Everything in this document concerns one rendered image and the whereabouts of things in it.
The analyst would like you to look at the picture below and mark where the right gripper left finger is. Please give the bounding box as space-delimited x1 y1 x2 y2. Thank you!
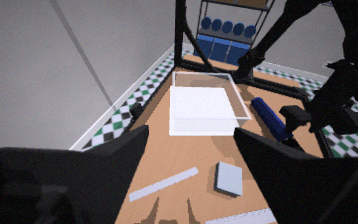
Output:
0 125 149 224

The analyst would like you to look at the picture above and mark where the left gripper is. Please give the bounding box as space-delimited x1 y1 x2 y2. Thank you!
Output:
279 88 354 135

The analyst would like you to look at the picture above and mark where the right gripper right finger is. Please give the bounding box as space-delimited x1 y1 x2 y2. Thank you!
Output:
233 127 358 224

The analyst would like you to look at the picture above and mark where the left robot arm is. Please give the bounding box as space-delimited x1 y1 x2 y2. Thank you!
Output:
234 0 358 135

